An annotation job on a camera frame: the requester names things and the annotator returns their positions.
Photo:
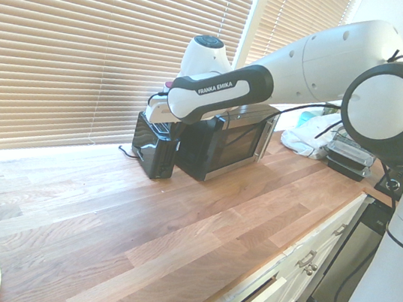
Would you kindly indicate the white base cabinet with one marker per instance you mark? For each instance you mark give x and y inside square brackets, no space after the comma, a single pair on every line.
[325,238]

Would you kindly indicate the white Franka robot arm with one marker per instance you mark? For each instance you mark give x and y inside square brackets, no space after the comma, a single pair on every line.
[324,67]

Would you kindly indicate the narrow beige window blind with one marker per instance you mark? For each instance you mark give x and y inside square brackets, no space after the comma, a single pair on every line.
[281,22]

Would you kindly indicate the black toaster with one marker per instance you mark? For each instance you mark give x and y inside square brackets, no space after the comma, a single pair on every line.
[149,147]

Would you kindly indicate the wide beige window blind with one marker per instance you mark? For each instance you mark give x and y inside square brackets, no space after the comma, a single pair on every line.
[88,46]

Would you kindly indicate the black food container clear lid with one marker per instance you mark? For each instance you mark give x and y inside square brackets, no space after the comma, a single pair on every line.
[351,152]

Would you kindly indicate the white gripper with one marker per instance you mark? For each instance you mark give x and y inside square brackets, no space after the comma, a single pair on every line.
[158,112]

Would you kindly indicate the stainless steel dishwasher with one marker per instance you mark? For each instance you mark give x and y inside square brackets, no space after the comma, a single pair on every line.
[345,256]

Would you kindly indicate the metal cabinet knob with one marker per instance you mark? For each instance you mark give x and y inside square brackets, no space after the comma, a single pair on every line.
[312,269]

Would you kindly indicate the white plastic bag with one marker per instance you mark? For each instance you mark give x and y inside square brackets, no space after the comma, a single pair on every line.
[302,139]

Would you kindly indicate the teal container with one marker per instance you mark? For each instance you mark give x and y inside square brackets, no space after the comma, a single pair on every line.
[307,118]

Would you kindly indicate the black stainless microwave oven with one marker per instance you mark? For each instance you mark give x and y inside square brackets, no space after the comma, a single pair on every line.
[233,144]

